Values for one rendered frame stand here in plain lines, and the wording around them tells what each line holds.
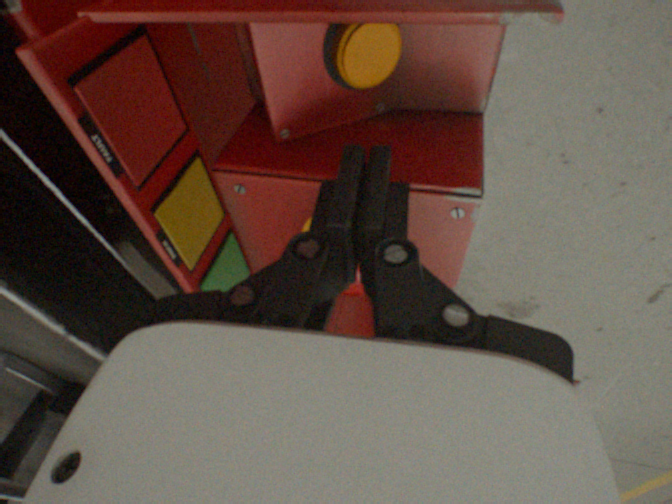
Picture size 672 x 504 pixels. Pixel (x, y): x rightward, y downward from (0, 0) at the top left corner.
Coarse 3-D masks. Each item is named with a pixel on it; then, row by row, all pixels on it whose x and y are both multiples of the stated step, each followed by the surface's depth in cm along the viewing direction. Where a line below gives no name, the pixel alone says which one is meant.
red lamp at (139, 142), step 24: (144, 48) 16; (96, 72) 14; (120, 72) 15; (144, 72) 16; (96, 96) 14; (120, 96) 15; (144, 96) 16; (168, 96) 17; (96, 120) 14; (120, 120) 15; (144, 120) 16; (168, 120) 18; (120, 144) 15; (144, 144) 16; (168, 144) 18; (144, 168) 16
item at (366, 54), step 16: (336, 32) 20; (352, 32) 19; (368, 32) 19; (384, 32) 19; (336, 48) 20; (352, 48) 19; (368, 48) 20; (384, 48) 20; (400, 48) 21; (336, 64) 20; (352, 64) 20; (368, 64) 20; (384, 64) 21; (352, 80) 21; (368, 80) 21
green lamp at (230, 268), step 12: (228, 240) 25; (228, 252) 25; (240, 252) 27; (216, 264) 24; (228, 264) 25; (240, 264) 27; (216, 276) 24; (228, 276) 25; (240, 276) 27; (204, 288) 23; (216, 288) 24; (228, 288) 26
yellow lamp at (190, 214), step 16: (192, 176) 20; (176, 192) 19; (192, 192) 20; (208, 192) 22; (160, 208) 18; (176, 208) 19; (192, 208) 20; (208, 208) 22; (176, 224) 19; (192, 224) 21; (208, 224) 22; (176, 240) 19; (192, 240) 21; (208, 240) 22; (192, 256) 21
